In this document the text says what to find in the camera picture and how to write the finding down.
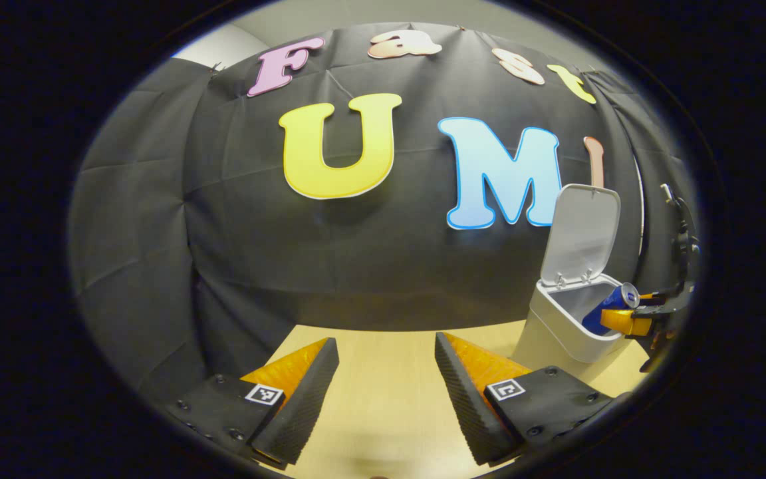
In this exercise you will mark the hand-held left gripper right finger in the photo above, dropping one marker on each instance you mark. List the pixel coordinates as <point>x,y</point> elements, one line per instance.
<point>463,402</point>

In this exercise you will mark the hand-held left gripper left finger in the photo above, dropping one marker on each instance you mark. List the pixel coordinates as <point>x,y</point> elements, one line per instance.
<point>303,402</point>

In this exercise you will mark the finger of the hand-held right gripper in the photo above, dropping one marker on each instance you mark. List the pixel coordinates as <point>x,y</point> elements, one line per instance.
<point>622,322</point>
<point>649,297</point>

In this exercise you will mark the blue pop can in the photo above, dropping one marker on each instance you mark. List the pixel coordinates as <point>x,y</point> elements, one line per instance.
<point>606,309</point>

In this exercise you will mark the white desktop garbage bin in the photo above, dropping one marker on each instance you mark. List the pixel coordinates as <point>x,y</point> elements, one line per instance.
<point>582,226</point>

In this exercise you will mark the wooden desktop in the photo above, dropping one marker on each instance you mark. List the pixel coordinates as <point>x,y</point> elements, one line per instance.
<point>383,386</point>

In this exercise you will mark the black backdrop cloth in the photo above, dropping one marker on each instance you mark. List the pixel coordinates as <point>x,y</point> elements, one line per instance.
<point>370,266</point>

